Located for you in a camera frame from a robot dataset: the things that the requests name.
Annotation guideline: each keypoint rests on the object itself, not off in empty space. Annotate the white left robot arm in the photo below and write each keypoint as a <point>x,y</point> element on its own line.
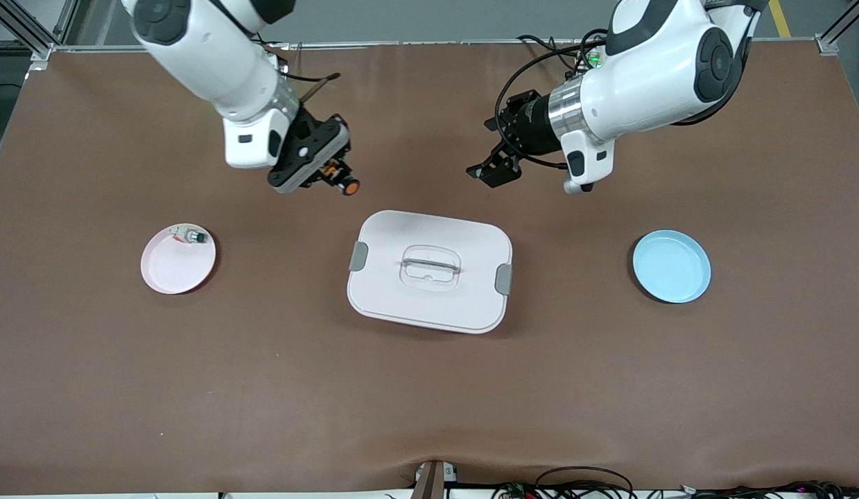
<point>651,76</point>

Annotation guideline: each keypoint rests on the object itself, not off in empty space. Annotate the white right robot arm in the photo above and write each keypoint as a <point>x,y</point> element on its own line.
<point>214,62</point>

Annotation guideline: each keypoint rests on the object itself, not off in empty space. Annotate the pink round plate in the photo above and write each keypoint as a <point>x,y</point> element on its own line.
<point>176,267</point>

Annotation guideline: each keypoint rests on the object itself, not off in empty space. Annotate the white lidded storage box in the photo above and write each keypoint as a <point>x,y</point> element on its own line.
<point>429,298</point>

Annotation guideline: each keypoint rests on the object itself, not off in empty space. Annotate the silver table edge rail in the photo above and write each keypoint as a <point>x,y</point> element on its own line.
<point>436,44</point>

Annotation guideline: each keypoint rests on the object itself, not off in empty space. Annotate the aluminium frame profile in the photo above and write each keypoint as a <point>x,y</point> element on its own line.
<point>27,31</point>
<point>835,38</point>

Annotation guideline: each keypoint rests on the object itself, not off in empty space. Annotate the green push-button switch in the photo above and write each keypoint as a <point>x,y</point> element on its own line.
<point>192,236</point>

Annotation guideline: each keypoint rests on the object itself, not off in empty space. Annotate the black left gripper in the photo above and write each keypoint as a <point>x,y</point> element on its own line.
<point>532,126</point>

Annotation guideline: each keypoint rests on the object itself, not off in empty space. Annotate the light blue round plate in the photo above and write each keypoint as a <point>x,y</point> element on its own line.
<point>672,267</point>

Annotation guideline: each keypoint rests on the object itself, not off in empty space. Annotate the brown camera stand post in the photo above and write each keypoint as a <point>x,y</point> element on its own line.
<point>432,482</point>

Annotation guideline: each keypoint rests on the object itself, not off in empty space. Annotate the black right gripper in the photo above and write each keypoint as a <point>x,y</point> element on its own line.
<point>340,175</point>

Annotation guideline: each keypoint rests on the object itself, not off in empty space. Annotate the orange push-button switch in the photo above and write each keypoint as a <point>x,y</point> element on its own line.
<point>347,184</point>

